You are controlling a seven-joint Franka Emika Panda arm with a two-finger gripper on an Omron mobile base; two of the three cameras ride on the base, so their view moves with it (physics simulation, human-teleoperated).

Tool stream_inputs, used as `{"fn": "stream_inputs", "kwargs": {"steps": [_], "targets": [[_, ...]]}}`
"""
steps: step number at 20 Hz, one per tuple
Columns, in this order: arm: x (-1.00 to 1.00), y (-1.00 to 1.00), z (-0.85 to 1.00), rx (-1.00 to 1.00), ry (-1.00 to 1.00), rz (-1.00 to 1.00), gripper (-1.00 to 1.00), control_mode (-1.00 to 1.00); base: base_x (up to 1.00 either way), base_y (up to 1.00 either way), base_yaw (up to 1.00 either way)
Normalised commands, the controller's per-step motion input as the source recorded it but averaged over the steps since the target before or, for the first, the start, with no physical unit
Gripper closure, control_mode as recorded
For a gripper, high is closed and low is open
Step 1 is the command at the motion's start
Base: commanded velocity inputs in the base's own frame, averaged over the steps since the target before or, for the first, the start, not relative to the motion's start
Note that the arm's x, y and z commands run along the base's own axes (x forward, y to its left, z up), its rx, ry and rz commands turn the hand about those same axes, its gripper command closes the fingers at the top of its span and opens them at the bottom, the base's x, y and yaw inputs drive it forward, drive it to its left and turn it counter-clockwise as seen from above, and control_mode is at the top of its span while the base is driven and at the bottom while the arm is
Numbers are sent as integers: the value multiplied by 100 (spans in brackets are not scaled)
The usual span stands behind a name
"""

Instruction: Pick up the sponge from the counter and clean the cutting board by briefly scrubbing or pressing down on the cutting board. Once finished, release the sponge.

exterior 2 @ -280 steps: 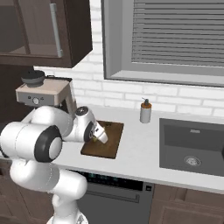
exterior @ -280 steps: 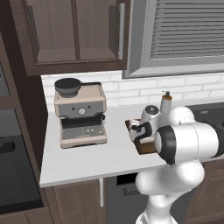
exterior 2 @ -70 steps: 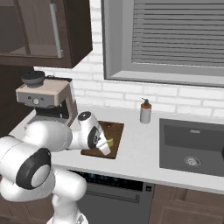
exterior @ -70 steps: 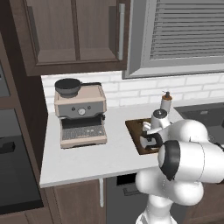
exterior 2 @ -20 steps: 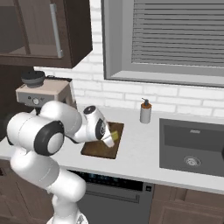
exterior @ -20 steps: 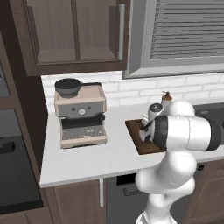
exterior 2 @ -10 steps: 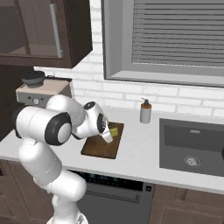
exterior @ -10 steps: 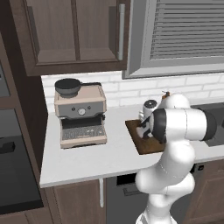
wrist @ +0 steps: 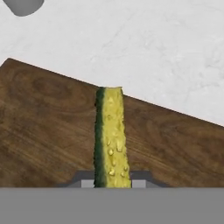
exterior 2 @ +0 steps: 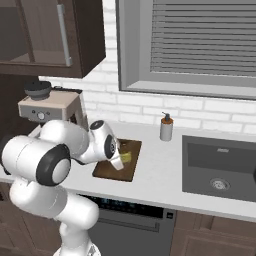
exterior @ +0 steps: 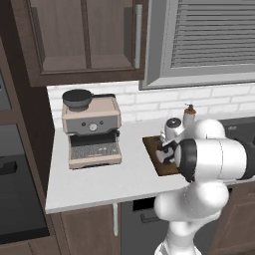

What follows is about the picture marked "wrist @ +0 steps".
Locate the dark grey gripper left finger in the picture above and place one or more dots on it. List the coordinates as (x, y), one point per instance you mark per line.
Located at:
(84, 177)

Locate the dark wooden cutting board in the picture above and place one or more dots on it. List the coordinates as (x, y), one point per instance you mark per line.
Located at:
(46, 128)

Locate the yellow and green sponge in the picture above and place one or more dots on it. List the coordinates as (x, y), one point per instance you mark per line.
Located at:
(112, 137)

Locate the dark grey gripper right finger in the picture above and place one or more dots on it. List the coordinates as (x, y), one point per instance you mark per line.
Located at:
(140, 176)

